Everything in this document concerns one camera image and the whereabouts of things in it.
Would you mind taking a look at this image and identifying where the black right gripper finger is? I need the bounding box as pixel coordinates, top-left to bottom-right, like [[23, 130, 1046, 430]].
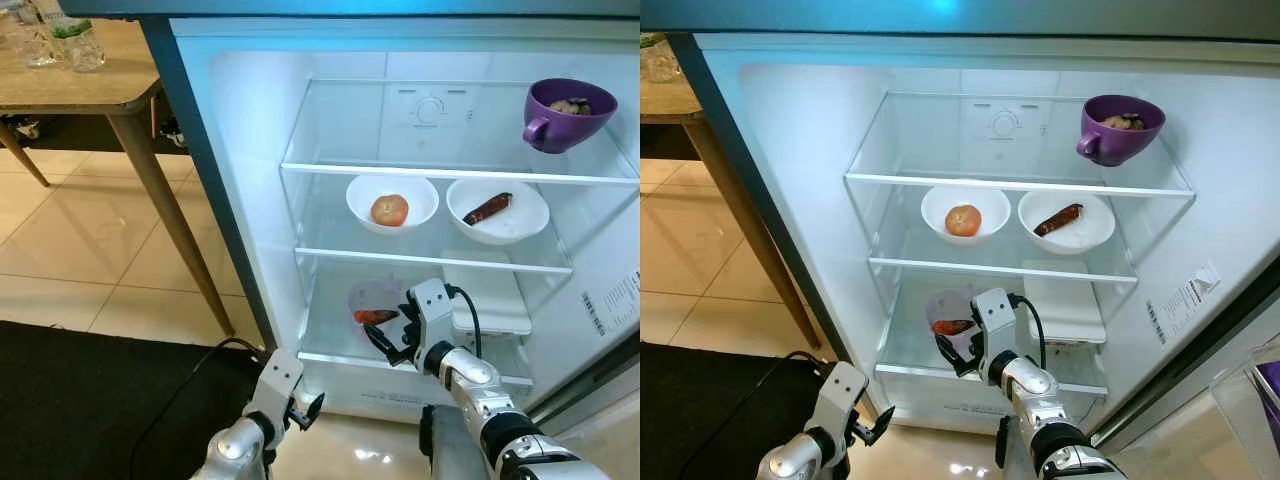
[[935, 333, 973, 379], [362, 322, 403, 367]]

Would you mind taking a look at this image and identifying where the pink translucent measuring cup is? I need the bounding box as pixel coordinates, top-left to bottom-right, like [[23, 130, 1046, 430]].
[[924, 288, 986, 363], [346, 278, 413, 353]]

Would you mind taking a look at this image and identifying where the glass fridge shelf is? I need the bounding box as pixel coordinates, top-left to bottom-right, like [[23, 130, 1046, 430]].
[[845, 92, 1196, 198], [865, 190, 1141, 284], [293, 180, 601, 276], [875, 272, 1111, 396], [280, 78, 641, 186], [298, 262, 536, 389]]

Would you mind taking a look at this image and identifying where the white plastic fridge tray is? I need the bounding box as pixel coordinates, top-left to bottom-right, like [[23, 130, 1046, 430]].
[[440, 250, 534, 338], [1020, 262, 1109, 346]]

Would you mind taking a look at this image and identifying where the white printed fridge sticker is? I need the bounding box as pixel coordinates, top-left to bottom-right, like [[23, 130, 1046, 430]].
[[1145, 262, 1223, 346], [580, 270, 641, 339]]

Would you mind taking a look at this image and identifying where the silver fridge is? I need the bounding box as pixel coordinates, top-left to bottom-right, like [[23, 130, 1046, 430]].
[[640, 0, 1280, 441], [60, 0, 641, 431]]

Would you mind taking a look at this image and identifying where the clear crisper drawer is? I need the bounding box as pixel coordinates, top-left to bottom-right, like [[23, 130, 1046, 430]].
[[880, 365, 1106, 436], [300, 358, 536, 426]]

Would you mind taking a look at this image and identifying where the silver right robot leg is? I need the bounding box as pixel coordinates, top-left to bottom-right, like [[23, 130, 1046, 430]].
[[995, 415, 1036, 480], [418, 403, 493, 480]]

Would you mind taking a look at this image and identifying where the round orange tomato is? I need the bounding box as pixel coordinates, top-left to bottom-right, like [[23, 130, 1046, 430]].
[[370, 194, 410, 228], [944, 204, 983, 238]]

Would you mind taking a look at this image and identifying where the white ceramic bowl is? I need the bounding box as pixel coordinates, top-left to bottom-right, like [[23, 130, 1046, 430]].
[[920, 184, 1012, 246], [446, 177, 551, 246], [1017, 189, 1116, 256], [345, 174, 440, 236]]

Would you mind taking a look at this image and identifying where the reddish brown sweet potato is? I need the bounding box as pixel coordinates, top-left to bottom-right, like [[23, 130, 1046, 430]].
[[462, 192, 514, 227], [1033, 203, 1084, 238]]

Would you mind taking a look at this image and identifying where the black floor mat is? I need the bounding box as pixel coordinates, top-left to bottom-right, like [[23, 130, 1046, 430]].
[[0, 320, 271, 480], [640, 342, 831, 480]]

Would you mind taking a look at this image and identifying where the purple mug bowl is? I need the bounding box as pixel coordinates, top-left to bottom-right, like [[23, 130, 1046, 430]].
[[522, 78, 619, 155], [1076, 95, 1167, 168]]

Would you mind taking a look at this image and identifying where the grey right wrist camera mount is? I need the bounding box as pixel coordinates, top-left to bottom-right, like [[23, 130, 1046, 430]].
[[972, 287, 1021, 363], [405, 277, 458, 353]]

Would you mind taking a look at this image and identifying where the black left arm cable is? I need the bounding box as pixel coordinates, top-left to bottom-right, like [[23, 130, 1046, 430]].
[[130, 337, 266, 480], [680, 350, 831, 480]]

